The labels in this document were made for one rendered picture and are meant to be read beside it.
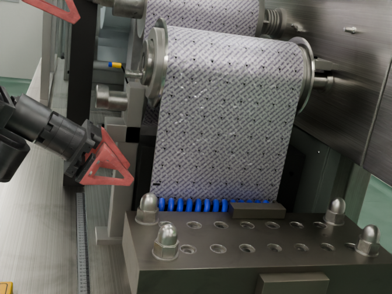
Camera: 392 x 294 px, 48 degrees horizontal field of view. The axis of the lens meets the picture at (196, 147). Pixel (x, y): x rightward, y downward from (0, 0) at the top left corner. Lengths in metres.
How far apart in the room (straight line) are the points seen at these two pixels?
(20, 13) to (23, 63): 0.63
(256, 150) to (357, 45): 0.24
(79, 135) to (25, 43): 5.65
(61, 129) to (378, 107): 0.48
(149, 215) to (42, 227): 0.31
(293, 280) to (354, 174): 0.48
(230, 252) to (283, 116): 0.26
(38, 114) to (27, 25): 5.62
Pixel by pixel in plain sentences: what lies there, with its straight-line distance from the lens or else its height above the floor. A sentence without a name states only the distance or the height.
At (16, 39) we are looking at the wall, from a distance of 6.31.
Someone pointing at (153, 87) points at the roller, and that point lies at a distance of 0.71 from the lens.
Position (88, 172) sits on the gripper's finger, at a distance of 0.67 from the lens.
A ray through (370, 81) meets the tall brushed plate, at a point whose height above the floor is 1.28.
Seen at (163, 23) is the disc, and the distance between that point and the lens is 0.72.
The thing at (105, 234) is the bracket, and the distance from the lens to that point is 0.88.
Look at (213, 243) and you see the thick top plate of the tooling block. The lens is 0.66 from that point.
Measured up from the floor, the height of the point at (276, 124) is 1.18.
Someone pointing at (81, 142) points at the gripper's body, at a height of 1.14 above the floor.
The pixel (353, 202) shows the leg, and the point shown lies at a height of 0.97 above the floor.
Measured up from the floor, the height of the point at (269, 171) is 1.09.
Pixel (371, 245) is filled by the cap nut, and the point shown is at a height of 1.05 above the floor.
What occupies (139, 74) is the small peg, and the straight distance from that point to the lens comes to 0.74.
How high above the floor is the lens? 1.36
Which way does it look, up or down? 18 degrees down
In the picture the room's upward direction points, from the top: 9 degrees clockwise
